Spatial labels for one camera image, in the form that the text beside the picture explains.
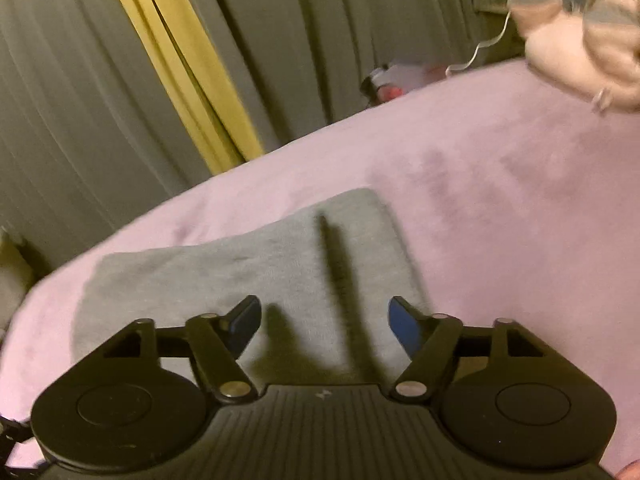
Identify grey-green curtain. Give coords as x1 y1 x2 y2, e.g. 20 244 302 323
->
1 0 506 274

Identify pink plush toy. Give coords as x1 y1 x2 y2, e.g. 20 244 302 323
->
506 0 639 112

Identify pink fleece blanket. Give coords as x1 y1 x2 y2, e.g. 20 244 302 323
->
1 62 639 469

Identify white charging cable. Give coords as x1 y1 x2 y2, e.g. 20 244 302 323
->
444 6 516 77

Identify red and white object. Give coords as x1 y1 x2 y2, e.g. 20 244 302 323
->
360 63 446 106

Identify grey knit pants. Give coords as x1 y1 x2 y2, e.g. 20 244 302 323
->
72 188 428 386

